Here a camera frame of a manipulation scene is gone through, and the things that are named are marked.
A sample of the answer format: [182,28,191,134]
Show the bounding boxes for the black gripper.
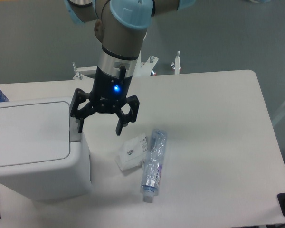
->
[69,66,140,136]

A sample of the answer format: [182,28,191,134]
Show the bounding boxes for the white plastic trash can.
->
[0,96,92,201]

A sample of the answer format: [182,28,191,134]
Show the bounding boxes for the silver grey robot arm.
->
[65,0,194,135]

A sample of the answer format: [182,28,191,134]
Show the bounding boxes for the crushed clear plastic bottle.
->
[141,129,167,203]

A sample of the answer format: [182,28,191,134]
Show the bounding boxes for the white pedestal foot left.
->
[72,62,97,80]

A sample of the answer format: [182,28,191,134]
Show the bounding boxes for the white pedestal foot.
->
[140,56,159,76]
[72,62,97,80]
[171,51,181,75]

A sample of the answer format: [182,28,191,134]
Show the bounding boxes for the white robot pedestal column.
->
[133,52,142,77]

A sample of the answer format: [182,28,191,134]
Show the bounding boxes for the white pedestal foot middle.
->
[140,56,159,76]

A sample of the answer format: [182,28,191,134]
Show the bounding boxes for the white pedestal foot right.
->
[171,51,181,75]

